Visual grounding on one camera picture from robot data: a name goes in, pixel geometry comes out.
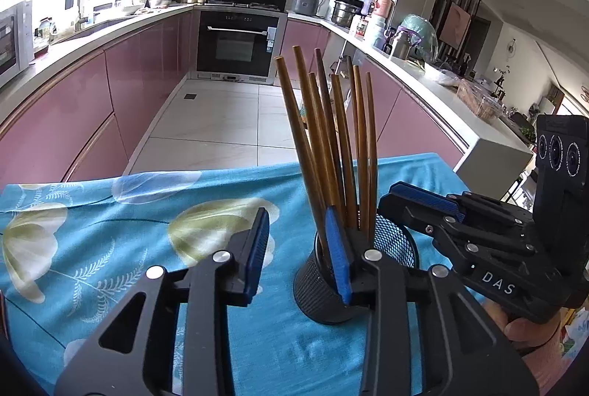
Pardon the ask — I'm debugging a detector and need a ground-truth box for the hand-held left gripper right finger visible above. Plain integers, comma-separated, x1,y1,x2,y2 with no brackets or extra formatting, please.
324,206,539,396

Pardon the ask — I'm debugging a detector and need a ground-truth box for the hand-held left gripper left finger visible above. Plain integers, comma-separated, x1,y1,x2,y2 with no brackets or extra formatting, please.
53,207,272,396

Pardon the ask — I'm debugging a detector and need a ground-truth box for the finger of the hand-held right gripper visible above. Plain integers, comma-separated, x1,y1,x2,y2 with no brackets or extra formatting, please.
389,181,537,236
377,194,539,272

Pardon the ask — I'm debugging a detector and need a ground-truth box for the black mesh utensil holder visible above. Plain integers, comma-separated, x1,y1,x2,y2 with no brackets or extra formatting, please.
293,212,419,325

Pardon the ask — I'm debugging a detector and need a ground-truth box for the bunch of wooden chopsticks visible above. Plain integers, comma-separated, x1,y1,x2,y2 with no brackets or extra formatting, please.
275,46,380,259

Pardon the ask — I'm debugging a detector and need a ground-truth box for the person's right forearm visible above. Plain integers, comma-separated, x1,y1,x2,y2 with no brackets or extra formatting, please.
520,332,581,396

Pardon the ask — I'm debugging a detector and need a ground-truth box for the person's right hand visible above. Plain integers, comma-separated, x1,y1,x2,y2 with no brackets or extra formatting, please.
483,301,564,351

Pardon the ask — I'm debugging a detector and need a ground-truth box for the pink base cabinet run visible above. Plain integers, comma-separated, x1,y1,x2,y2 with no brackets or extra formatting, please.
276,19,465,167
0,7,198,187

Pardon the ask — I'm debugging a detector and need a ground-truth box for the clear food container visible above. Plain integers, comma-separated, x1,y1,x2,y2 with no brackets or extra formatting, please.
455,78,504,121

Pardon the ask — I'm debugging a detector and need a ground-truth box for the white bowl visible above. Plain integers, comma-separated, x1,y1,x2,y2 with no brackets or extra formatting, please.
426,62,461,86

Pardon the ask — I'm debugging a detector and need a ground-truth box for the blue floral tablecloth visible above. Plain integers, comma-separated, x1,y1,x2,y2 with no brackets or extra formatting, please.
0,152,502,396

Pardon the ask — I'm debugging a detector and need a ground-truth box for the teal plastic bag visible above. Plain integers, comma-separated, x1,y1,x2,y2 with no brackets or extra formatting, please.
400,13,438,61

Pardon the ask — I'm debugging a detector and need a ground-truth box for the white bottle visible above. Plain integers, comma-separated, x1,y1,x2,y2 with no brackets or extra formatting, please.
368,13,386,49

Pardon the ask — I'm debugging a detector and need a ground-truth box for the steel steamer pot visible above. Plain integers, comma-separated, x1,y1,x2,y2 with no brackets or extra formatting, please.
330,0,364,28

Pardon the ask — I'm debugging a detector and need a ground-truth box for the black built-in oven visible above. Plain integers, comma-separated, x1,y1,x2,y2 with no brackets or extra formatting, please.
195,7,288,86

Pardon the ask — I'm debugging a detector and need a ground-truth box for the sink faucet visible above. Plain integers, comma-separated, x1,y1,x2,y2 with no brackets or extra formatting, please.
74,0,93,31

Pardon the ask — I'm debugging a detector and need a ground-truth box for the white microwave oven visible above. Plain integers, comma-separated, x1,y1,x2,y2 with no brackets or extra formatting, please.
0,0,35,88

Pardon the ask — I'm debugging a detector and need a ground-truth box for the steel kettle purple handle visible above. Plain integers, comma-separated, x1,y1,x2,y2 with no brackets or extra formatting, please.
390,28,415,60

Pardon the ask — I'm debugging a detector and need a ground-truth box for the framed wall painting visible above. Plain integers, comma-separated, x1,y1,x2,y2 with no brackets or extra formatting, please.
444,1,472,54

